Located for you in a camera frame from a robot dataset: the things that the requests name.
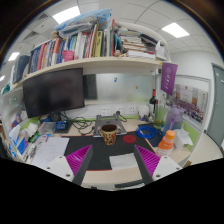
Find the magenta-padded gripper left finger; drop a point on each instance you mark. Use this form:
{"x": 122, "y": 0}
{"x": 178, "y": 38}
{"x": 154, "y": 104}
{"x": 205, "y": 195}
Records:
{"x": 58, "y": 166}

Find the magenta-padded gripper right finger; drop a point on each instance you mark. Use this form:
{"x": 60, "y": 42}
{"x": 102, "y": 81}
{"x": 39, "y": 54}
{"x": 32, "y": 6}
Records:
{"x": 166, "y": 166}

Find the orange-capped clear drink bottle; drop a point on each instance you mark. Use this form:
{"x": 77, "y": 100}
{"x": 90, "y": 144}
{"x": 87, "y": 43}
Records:
{"x": 166, "y": 145}

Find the translucent purple water jug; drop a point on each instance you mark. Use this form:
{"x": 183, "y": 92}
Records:
{"x": 174, "y": 120}

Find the large white printed paper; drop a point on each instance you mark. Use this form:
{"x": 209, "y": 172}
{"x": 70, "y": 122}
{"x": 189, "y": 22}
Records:
{"x": 50, "y": 151}

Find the crumpled white tissue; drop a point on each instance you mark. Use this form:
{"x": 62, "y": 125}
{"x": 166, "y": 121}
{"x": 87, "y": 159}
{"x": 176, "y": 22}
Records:
{"x": 183, "y": 138}

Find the small blue device box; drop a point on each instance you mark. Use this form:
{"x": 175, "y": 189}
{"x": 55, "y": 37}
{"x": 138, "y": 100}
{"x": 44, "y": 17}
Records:
{"x": 61, "y": 125}

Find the large black desk mat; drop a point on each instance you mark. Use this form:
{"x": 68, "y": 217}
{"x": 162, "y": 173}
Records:
{"x": 100, "y": 156}

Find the small white paper sheet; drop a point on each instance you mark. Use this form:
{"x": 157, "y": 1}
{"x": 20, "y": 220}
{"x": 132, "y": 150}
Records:
{"x": 123, "y": 161}

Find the flat round red coaster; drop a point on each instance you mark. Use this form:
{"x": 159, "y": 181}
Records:
{"x": 129, "y": 139}

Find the clear glass with green liquid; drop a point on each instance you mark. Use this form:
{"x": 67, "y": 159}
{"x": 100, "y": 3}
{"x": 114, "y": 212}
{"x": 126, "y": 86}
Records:
{"x": 159, "y": 117}

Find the grey metal laptop stand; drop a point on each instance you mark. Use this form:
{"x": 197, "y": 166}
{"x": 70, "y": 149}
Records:
{"x": 96, "y": 132}

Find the white ceramic jar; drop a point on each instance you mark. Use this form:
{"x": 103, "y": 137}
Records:
{"x": 143, "y": 112}

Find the patterned yellow red paper cup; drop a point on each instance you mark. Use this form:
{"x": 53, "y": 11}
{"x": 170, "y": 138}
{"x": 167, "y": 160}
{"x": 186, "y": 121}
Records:
{"x": 109, "y": 136}

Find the dark wine bottle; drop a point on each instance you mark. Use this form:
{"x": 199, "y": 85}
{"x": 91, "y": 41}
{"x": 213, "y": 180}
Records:
{"x": 153, "y": 101}

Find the group photo poster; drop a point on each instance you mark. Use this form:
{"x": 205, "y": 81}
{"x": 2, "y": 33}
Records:
{"x": 191, "y": 101}

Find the black computer monitor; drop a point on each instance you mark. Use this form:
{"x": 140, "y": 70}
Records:
{"x": 53, "y": 91}

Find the grey door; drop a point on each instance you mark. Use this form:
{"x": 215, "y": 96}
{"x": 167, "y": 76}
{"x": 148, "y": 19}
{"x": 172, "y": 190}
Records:
{"x": 217, "y": 106}

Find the purple hanging banner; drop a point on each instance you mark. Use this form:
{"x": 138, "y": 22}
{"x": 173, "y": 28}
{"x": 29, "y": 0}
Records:
{"x": 169, "y": 78}

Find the white wall socket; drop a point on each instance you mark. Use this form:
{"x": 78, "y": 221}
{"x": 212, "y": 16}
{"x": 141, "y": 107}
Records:
{"x": 131, "y": 109}
{"x": 119, "y": 110}
{"x": 106, "y": 111}

